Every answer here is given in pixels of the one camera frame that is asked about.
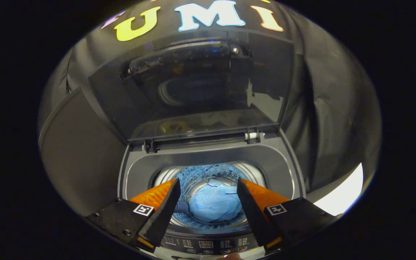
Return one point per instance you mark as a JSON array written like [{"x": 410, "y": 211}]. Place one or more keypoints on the white flat panel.
[{"x": 341, "y": 196}]

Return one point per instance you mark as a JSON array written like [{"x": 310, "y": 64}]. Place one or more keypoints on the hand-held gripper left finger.
[{"x": 164, "y": 213}]

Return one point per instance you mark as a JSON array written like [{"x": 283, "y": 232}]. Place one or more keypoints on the glass washing machine lid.
[{"x": 193, "y": 90}]

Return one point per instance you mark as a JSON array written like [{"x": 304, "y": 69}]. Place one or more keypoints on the dark grey washing machine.
[{"x": 208, "y": 155}]

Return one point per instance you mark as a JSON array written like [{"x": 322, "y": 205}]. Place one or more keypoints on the grey cabinet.
[{"x": 81, "y": 155}]

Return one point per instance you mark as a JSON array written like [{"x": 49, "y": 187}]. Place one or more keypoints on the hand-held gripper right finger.
[{"x": 253, "y": 213}]

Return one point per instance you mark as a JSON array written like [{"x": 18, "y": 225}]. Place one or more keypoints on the light blue polo shirt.
[{"x": 213, "y": 204}]

